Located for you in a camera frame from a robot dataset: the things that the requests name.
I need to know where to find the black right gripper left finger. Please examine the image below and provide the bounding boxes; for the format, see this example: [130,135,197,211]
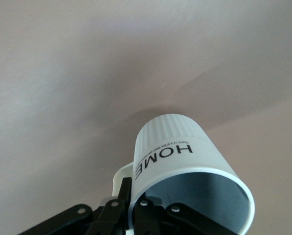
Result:
[18,177,132,235]

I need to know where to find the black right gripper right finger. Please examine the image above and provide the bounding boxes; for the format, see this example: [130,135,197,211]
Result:
[133,195,210,235]

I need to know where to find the white ribbed HOME mug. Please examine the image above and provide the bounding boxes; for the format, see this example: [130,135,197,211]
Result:
[111,113,256,235]

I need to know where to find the brown table cloth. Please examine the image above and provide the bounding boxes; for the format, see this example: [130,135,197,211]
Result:
[0,0,292,235]

